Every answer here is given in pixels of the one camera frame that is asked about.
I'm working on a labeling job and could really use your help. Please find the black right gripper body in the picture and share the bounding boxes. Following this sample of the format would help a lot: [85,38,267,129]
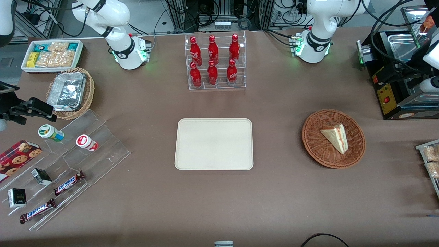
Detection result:
[0,89,34,125]

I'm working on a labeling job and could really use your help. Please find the triangular sandwich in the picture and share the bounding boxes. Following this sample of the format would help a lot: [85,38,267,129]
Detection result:
[320,123,349,155]

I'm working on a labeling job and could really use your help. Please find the tan oval wicker basket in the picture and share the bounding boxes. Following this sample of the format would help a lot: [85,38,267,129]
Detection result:
[46,67,95,120]

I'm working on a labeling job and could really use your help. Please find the metal tray with snacks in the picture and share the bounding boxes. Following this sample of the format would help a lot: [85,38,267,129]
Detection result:
[415,139,439,199]

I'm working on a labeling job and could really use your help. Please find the brown round wicker basket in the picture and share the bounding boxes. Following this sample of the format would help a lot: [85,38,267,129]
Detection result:
[302,109,366,169]

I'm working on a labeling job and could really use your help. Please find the cream rectangular serving tray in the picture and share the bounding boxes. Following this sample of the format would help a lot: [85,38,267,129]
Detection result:
[174,118,254,171]

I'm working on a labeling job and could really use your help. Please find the green-lidded white drink cup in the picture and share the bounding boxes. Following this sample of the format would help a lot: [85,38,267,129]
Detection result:
[38,124,65,142]

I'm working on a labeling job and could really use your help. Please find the stacked aluminium foil trays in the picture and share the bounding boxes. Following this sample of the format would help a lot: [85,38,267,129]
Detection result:
[46,72,87,112]

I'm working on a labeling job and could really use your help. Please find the black food warmer yellow panel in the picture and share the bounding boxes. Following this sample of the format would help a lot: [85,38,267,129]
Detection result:
[357,5,439,120]

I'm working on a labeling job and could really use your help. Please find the white rectangular snack bin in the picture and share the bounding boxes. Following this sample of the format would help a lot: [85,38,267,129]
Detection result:
[21,40,84,73]

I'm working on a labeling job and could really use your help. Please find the clear bag of nut snacks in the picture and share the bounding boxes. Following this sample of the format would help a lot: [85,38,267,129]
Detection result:
[36,51,76,68]
[48,42,69,54]

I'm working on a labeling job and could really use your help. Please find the red-lidded white drink cup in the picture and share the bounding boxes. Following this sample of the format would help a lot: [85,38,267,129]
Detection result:
[76,134,99,152]

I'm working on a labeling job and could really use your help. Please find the red chocolate chip cookie box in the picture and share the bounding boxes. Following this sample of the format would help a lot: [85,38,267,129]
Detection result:
[0,140,43,184]

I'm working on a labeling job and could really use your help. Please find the small black box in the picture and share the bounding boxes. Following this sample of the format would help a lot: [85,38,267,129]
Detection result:
[31,168,53,186]
[8,188,27,209]

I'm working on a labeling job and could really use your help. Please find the clear acrylic stepped display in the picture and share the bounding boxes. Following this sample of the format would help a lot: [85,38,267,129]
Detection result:
[0,109,131,231]

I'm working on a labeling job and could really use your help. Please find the brown Snickers bar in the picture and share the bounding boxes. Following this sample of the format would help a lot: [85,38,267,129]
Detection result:
[20,199,57,224]
[53,170,86,196]

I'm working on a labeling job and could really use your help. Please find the clear bag of fried snacks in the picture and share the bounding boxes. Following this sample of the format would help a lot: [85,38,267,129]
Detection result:
[425,162,439,179]
[423,145,439,162]

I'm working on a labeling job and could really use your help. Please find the red cola bottle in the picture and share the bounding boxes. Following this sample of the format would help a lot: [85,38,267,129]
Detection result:
[190,62,202,88]
[190,36,202,66]
[207,60,218,86]
[229,34,240,61]
[208,35,219,64]
[227,59,238,85]

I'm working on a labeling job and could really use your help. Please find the clear acrylic bottle rack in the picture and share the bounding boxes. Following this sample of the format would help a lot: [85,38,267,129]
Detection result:
[184,31,247,91]

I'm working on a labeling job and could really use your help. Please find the black looped floor cable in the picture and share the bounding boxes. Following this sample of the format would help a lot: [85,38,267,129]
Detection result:
[301,233,350,247]

